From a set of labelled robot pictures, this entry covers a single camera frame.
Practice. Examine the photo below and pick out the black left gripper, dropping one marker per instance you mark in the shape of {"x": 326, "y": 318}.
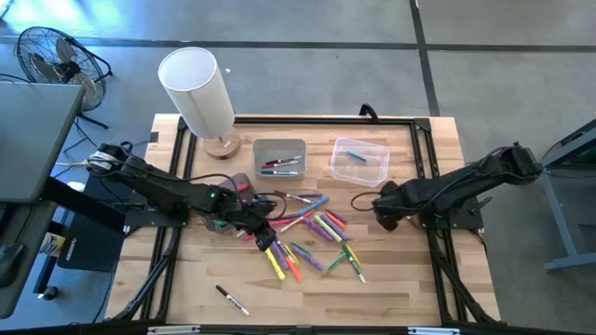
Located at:
{"x": 253, "y": 218}

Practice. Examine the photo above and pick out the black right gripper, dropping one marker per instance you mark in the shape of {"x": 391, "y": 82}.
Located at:
{"x": 405, "y": 200}

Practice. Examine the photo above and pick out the pink Expo marker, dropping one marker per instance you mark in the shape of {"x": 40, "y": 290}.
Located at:
{"x": 279, "y": 223}

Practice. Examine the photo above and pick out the thin yellow highlighter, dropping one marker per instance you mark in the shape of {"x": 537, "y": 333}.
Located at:
{"x": 354, "y": 256}
{"x": 291, "y": 253}

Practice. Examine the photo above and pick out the orange Expo marker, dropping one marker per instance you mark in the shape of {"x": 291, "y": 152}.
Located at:
{"x": 295, "y": 223}

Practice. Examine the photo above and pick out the thin green highlighter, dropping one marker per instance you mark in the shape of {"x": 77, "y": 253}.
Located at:
{"x": 336, "y": 263}
{"x": 300, "y": 246}

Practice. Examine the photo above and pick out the thin purple highlighter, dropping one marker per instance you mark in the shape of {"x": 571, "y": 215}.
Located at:
{"x": 309, "y": 195}
{"x": 337, "y": 216}

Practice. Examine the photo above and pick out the thin orange highlighter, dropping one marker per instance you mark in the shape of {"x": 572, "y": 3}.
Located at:
{"x": 336, "y": 220}

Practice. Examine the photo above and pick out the maroon Expo marker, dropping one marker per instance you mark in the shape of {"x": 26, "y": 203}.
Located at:
{"x": 291, "y": 196}

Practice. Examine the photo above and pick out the red highlighter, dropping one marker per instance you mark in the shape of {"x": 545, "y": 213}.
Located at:
{"x": 243, "y": 187}

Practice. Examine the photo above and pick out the thin blue highlighter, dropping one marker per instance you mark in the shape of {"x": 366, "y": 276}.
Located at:
{"x": 356, "y": 156}

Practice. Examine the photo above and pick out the yellow-green highlighter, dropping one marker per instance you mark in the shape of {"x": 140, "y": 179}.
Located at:
{"x": 327, "y": 227}

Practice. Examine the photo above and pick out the green Expo marker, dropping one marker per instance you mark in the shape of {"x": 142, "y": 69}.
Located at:
{"x": 356, "y": 267}

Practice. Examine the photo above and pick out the black permanent marker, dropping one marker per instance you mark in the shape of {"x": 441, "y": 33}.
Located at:
{"x": 289, "y": 159}
{"x": 232, "y": 300}

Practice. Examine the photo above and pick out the red Expo marker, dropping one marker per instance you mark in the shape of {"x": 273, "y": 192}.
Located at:
{"x": 279, "y": 164}

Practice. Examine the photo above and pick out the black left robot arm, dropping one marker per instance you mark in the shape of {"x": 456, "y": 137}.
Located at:
{"x": 163, "y": 191}

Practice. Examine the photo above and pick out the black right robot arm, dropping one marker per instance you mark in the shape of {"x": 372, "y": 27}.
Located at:
{"x": 465, "y": 186}

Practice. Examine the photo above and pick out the clear plastic bin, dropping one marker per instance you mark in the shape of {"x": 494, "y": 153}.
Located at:
{"x": 372, "y": 172}

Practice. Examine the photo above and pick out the dark grey translucent bin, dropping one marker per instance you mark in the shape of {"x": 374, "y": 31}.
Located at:
{"x": 235, "y": 178}

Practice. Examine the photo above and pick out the beige plastic bin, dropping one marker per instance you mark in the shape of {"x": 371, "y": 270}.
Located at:
{"x": 279, "y": 146}

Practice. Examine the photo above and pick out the white light bar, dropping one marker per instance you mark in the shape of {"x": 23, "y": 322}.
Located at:
{"x": 174, "y": 330}
{"x": 433, "y": 330}

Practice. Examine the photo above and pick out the black tape patch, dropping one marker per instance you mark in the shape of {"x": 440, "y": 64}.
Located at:
{"x": 154, "y": 137}

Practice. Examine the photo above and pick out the white lamp with wooden base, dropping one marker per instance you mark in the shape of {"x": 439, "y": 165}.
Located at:
{"x": 195, "y": 88}

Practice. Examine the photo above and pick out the black Husky bag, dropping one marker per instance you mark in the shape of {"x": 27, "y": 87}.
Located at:
{"x": 93, "y": 246}

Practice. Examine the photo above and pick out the black desk support beam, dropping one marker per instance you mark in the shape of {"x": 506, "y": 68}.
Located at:
{"x": 79, "y": 202}

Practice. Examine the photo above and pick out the white yellow cardboard box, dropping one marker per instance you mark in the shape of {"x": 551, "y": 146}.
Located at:
{"x": 52, "y": 244}

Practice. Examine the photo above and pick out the black caster wheel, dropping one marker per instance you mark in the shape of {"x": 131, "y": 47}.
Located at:
{"x": 49, "y": 292}

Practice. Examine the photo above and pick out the dark grey desk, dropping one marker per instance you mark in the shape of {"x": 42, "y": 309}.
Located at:
{"x": 18, "y": 218}

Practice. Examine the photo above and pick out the grey desk top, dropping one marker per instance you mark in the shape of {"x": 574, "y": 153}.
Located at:
{"x": 37, "y": 139}

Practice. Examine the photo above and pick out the black floor fan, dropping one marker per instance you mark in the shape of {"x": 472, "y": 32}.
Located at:
{"x": 60, "y": 70}

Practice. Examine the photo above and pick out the black aluminium table frame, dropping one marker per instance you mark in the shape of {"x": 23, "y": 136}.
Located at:
{"x": 396, "y": 121}

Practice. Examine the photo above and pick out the blue-grey metal cart frame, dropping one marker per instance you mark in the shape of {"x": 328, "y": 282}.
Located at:
{"x": 563, "y": 232}

